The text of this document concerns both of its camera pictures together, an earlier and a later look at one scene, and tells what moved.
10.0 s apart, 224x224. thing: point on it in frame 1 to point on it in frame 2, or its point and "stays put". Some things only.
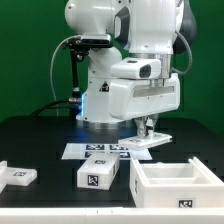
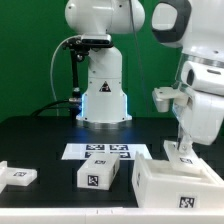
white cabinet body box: (175, 185) stays put
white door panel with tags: (16, 176) stays put
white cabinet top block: (98, 171) stays put
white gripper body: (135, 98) to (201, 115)
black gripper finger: (141, 125) to (184, 139)
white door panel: (140, 142) to (183, 160)
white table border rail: (110, 215) stays put
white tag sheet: (79, 151) stays put
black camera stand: (79, 47) stays put
